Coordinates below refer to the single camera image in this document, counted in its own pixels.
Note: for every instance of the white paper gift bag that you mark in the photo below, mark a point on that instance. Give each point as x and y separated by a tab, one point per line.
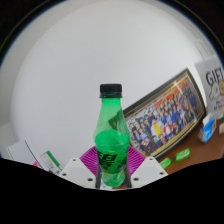
213	86

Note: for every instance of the white refrigerator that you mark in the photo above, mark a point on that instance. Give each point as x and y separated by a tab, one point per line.
20	151

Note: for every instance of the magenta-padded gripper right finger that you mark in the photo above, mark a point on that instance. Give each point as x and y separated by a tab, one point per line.
147	171

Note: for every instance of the framed group photo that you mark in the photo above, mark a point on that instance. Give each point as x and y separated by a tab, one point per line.
166	116

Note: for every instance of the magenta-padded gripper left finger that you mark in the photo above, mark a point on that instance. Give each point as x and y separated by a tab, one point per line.
78	172

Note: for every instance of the blue tissue pack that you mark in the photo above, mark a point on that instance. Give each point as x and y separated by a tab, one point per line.
206	128

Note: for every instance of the green plastic drink bottle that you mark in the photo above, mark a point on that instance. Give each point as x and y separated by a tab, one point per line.
111	143

